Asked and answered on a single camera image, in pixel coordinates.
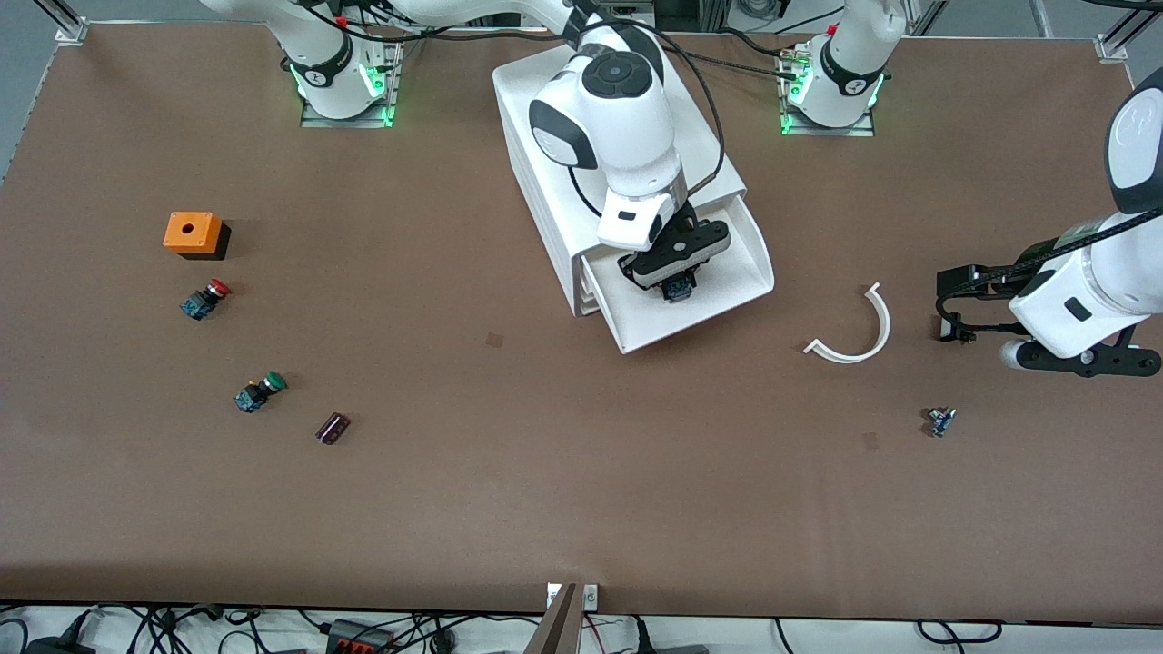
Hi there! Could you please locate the white drawer cabinet shell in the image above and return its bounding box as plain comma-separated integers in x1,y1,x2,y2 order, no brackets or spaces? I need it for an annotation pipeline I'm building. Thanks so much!
492,41,748,317

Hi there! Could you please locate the green push button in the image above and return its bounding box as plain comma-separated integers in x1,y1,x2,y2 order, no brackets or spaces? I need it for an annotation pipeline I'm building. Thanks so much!
234,371,288,414

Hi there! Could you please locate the red push button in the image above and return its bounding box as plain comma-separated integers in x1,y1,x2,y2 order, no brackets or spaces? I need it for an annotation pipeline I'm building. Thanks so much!
179,279,233,322

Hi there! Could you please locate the white curved plastic arc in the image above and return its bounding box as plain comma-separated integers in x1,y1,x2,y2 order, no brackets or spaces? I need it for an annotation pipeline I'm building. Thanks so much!
803,282,892,364

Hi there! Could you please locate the orange box with hole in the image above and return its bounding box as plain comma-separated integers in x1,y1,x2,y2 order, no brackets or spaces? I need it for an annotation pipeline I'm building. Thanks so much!
163,211,232,262

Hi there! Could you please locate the black orange power strip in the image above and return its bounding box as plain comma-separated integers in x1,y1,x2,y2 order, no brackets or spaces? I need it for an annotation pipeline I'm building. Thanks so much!
325,618,398,654

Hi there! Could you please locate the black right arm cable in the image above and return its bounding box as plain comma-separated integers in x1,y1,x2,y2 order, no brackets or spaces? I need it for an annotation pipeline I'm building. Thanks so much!
563,0,728,223

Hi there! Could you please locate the black table cable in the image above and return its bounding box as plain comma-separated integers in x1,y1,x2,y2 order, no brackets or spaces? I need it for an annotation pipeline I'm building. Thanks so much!
718,27,805,61
677,50,796,81

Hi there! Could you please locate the aluminium frame corner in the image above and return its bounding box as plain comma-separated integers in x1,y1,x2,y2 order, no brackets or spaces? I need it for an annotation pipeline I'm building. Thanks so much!
1095,0,1163,63
36,0,90,46

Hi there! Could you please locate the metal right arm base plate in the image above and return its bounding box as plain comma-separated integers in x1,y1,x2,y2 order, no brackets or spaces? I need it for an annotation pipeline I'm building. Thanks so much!
300,38,403,129

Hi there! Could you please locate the black looped floor cable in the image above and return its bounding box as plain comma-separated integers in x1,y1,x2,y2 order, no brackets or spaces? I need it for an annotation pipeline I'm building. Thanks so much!
916,619,1005,647

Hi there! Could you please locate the wooden post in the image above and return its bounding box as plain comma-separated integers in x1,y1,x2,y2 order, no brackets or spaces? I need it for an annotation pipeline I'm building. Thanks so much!
525,583,582,654

